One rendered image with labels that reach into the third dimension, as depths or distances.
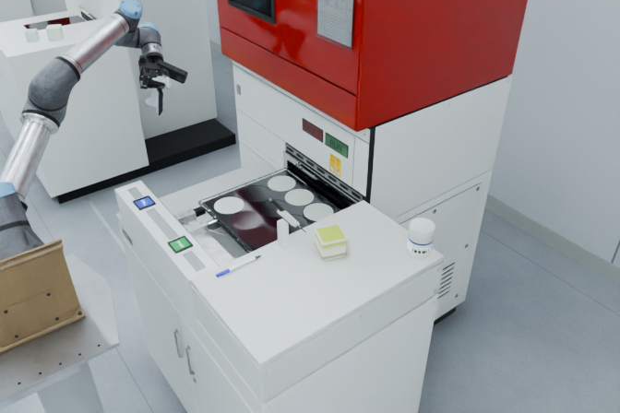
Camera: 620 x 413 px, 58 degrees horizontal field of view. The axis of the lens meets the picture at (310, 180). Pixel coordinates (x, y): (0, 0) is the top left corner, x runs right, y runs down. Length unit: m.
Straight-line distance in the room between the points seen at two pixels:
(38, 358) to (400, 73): 1.27
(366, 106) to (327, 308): 0.59
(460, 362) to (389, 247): 1.12
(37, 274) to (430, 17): 1.28
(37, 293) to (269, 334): 0.63
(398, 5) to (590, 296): 2.01
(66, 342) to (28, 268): 0.24
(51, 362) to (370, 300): 0.84
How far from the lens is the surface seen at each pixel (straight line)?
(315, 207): 1.88
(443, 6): 1.75
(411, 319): 1.70
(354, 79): 1.59
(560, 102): 3.06
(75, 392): 1.93
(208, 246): 1.78
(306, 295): 1.48
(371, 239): 1.66
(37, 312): 1.68
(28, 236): 1.64
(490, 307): 2.92
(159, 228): 1.76
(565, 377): 2.75
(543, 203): 3.31
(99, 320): 1.72
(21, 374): 1.67
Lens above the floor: 2.01
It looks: 33 degrees down
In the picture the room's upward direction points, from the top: straight up
